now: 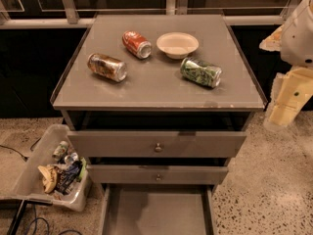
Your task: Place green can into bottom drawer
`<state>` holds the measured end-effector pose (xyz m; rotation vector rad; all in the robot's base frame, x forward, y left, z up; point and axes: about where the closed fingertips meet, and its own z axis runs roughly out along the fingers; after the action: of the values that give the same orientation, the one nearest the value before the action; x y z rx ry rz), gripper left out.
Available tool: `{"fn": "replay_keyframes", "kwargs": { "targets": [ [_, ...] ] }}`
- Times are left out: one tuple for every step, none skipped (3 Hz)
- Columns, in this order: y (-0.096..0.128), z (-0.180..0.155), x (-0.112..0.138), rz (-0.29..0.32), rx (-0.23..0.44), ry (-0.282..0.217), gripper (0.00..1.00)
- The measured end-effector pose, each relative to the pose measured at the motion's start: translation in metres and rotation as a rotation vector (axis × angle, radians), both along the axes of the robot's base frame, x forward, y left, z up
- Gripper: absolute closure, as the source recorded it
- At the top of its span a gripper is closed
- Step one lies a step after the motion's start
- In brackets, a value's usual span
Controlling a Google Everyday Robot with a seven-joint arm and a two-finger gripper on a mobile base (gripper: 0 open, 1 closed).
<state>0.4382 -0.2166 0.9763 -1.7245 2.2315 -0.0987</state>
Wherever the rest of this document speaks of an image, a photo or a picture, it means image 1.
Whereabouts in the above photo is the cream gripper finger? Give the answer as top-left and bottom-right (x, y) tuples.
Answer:
(259, 25), (283, 52)
(263, 66), (313, 131)

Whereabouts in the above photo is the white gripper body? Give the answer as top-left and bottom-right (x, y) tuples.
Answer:
(281, 0), (313, 68)

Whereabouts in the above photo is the green soda can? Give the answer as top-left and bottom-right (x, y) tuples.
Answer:
(180, 57), (222, 88)

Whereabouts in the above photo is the red soda can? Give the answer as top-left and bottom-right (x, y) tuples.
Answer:
(122, 30), (152, 59)

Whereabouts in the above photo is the grey drawer cabinet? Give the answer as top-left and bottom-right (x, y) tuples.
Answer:
(49, 14), (269, 235)

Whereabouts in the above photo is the brown orange soda can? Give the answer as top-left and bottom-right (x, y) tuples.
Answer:
(87, 53), (127, 82)

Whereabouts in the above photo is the grey bottom drawer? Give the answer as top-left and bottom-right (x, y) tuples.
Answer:
(99, 184), (218, 235)

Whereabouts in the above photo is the grey drawer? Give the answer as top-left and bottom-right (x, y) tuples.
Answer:
(99, 184), (218, 235)
(87, 164), (228, 185)
(67, 130), (246, 158)

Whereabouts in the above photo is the grey middle drawer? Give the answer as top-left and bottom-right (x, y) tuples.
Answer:
(87, 164), (228, 185)

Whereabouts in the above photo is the grey top drawer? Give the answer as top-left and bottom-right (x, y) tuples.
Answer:
(67, 130), (246, 158)

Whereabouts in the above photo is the can in bin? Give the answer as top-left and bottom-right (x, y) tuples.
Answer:
(52, 141), (68, 161)

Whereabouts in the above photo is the white paper bowl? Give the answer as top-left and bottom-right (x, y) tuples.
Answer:
(156, 32), (199, 60)

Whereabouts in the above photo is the dark blue snack bag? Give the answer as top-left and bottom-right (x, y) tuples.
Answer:
(56, 161), (82, 195)

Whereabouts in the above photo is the clear plastic bin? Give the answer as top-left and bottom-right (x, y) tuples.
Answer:
(1, 124), (91, 212)

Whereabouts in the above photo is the tan crumpled snack bag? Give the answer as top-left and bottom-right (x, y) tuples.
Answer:
(38, 165), (58, 194)

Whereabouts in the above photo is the black floor cable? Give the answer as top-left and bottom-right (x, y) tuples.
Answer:
(0, 137), (42, 163)

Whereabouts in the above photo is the blue floor cable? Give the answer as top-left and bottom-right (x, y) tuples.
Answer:
(23, 204), (51, 235)

